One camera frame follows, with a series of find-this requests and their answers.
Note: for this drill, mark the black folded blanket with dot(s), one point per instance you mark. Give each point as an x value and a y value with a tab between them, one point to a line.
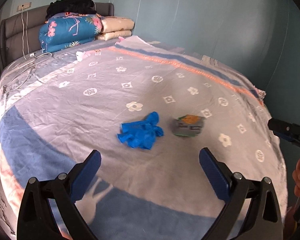
75	6

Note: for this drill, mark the blue nitrile glove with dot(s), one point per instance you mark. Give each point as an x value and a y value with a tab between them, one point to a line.
141	134

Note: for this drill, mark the wall power socket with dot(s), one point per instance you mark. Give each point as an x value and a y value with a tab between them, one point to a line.
24	6

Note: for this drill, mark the person right hand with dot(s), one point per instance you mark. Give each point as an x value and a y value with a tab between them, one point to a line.
296	178

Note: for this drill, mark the grey padded headboard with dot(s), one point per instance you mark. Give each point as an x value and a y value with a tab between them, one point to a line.
19	34

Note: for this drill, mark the blue floral folded quilt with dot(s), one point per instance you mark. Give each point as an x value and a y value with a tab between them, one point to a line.
67	30

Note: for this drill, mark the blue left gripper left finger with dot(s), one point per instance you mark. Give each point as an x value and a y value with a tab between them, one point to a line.
82	174

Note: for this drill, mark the floral sheet at bed edge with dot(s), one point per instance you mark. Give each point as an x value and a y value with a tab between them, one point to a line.
261	94

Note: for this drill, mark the beige folded quilt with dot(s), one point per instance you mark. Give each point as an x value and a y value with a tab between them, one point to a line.
115	27

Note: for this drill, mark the patterned bed quilt cover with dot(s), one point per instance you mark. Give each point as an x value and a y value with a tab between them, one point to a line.
149	111

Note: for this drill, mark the grey snack packet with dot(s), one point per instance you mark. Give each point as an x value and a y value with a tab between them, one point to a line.
188	125

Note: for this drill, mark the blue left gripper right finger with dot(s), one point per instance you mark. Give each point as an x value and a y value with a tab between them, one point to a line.
217	173

